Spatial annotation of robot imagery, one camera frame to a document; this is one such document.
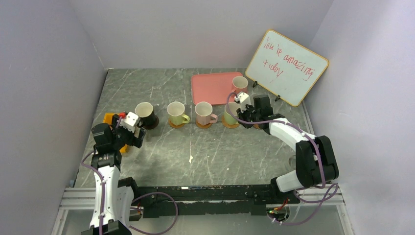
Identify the whiteboard with red writing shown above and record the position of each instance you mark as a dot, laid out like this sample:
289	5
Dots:
285	68

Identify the yellow plastic bin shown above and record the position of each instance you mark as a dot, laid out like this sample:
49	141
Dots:
108	119

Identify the pink mug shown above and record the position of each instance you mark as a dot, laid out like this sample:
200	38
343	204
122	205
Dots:
239	84
204	114

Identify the black mug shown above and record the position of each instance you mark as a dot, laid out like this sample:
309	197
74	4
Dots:
147	118

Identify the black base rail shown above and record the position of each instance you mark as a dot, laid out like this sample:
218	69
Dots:
201	200

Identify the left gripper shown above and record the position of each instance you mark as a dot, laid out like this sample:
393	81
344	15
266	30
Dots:
133	141

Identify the pink serving tray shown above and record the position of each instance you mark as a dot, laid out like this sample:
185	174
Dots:
213	88

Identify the green mug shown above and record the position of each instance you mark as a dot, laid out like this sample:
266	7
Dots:
177	116
229	114

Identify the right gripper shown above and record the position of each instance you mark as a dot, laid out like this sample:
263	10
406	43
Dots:
242	111

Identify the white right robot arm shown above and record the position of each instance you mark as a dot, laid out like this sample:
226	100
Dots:
315	162

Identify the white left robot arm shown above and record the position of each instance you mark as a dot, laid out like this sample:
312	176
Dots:
113	196

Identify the light wooden coaster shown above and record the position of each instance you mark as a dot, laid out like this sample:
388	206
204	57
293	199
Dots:
175	126
203	126

